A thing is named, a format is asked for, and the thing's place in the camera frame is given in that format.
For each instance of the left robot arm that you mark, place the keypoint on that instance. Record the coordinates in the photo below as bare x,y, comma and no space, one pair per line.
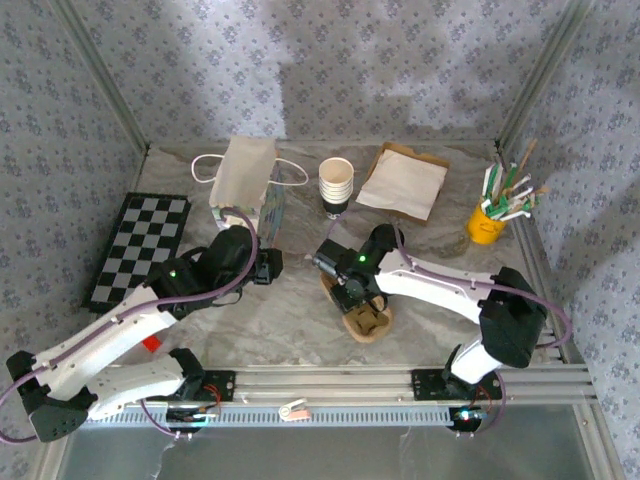
100,330

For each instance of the brown pulp cup carrier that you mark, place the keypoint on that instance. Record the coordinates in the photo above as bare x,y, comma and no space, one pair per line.
367,325

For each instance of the stack of paper cups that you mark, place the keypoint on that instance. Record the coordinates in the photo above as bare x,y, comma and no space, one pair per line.
336,187

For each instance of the black grey checkerboard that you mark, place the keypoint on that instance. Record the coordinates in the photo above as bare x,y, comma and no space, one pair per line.
145,230

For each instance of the white paper napkin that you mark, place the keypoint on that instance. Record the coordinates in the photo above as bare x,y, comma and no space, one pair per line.
402,185

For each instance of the small red tape piece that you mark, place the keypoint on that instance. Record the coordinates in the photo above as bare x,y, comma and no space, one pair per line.
151,345

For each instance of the yellow straw holder cup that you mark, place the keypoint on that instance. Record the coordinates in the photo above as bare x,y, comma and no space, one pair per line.
482,227

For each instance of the stack of white napkins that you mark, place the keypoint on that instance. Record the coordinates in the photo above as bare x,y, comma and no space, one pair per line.
435,162

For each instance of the white wrapped straw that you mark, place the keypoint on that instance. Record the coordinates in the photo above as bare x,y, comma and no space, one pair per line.
487,182
517,215
524,181
520,199

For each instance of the white and pink tag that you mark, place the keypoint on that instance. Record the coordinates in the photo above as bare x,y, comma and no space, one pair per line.
292,410

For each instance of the black controller board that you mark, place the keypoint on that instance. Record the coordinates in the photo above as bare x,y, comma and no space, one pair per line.
192,417
465,417

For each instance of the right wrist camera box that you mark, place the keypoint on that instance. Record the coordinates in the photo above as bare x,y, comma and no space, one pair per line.
327,257

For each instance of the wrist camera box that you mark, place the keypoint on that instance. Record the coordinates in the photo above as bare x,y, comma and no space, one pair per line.
327,257
267,265

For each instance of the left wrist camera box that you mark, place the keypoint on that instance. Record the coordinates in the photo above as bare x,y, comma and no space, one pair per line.
267,265

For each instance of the aluminium frame rail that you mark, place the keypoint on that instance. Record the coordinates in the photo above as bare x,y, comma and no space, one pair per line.
325,385

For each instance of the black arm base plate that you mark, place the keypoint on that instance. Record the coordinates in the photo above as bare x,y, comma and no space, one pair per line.
222,385
425,385

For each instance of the aluminium frame post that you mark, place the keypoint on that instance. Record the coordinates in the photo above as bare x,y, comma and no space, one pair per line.
111,85
541,75

